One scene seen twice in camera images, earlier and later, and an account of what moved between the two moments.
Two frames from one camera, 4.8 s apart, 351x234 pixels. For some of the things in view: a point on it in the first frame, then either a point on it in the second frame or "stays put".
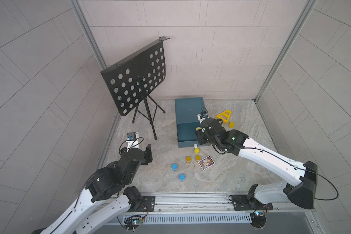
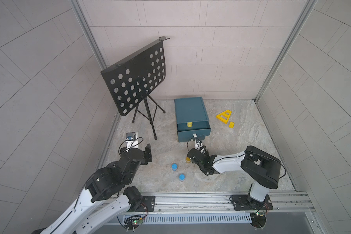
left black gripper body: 146,158 stays put
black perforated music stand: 132,79 stays put
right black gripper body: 204,137 to 201,166
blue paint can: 174,167 stays put
